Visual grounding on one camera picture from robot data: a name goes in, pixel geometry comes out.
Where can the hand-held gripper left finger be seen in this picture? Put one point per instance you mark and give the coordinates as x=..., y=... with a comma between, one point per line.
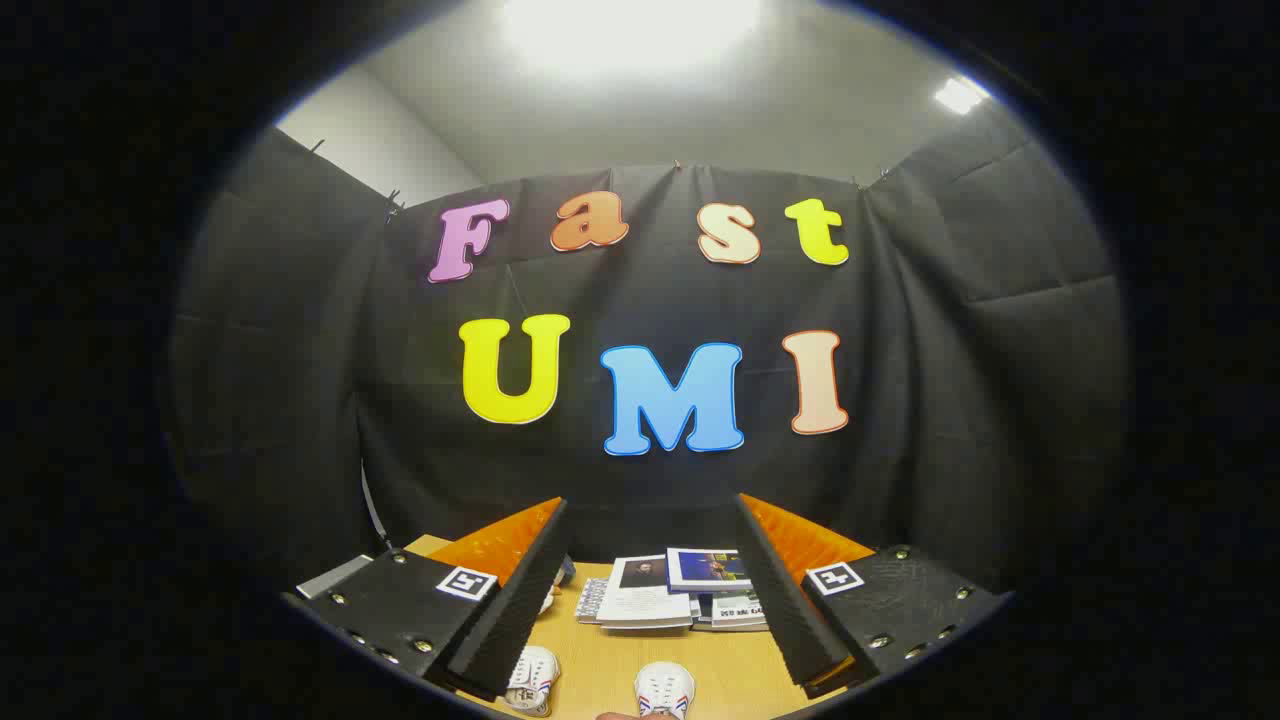
x=520, y=600

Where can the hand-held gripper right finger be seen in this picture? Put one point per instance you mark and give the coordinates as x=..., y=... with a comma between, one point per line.
x=785, y=600

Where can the white striped canvas shoe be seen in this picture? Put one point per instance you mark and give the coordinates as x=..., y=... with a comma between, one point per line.
x=532, y=678
x=665, y=688

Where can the grey fabric storage box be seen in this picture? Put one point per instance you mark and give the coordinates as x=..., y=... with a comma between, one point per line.
x=335, y=577

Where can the pale green cover book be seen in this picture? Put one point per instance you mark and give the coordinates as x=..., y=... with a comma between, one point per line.
x=738, y=610

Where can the grey patterned book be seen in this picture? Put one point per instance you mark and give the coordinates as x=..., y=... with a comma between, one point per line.
x=592, y=600

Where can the blue cover book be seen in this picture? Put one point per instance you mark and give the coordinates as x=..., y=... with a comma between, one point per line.
x=705, y=568

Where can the white book with portrait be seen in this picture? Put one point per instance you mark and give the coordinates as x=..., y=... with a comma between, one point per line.
x=645, y=600

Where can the small ceiling light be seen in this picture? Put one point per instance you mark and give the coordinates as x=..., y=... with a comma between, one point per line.
x=960, y=95

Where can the large ceiling light panel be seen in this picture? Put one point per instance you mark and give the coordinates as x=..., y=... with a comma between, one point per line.
x=630, y=30

